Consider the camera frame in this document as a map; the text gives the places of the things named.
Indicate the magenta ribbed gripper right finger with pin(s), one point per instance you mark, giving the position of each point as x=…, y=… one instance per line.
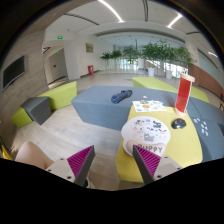
x=147, y=163

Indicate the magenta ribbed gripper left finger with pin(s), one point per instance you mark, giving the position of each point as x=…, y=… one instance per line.
x=80, y=164

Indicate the white puppy mouse pad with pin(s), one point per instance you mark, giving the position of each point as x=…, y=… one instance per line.
x=146, y=132

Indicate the black computer mouse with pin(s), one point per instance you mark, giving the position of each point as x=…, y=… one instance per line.
x=178, y=123

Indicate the person's bare knee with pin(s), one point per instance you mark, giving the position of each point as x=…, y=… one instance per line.
x=31, y=154

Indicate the colourful sticker sheet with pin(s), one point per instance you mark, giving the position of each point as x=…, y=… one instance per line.
x=148, y=106

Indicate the large grey sofa block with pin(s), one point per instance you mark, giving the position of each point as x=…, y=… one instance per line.
x=94, y=106

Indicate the green and grey seat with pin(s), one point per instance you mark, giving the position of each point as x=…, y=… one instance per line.
x=40, y=108

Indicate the green bench at back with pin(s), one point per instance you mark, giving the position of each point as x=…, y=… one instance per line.
x=153, y=83

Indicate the red fire extinguisher box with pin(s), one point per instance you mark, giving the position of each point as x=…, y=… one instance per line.
x=90, y=69

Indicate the potted green plant white pot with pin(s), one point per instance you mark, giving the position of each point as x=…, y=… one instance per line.
x=151, y=52

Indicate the wall-mounted black television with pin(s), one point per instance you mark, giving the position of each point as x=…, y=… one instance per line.
x=13, y=71

